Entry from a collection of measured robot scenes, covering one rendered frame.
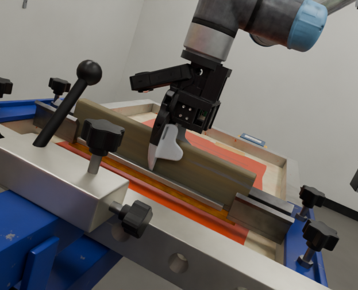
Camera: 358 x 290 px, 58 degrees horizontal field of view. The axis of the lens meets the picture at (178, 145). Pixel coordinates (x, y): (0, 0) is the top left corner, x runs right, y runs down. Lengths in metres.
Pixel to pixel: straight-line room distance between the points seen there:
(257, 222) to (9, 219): 0.38
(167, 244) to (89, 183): 0.10
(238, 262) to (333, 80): 3.97
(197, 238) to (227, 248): 0.03
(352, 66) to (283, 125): 1.00
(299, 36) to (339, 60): 3.72
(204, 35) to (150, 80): 0.12
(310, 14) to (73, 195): 0.42
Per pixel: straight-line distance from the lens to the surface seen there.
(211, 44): 0.52
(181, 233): 0.34
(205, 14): 0.53
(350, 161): 4.38
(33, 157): 0.33
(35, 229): 0.30
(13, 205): 0.32
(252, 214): 0.55
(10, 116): 0.65
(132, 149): 0.60
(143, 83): 0.57
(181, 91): 0.53
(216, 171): 0.55
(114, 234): 0.37
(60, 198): 0.30
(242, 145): 1.14
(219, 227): 0.58
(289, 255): 0.50
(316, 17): 0.55
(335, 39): 4.28
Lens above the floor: 1.21
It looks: 16 degrees down
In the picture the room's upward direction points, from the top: 20 degrees clockwise
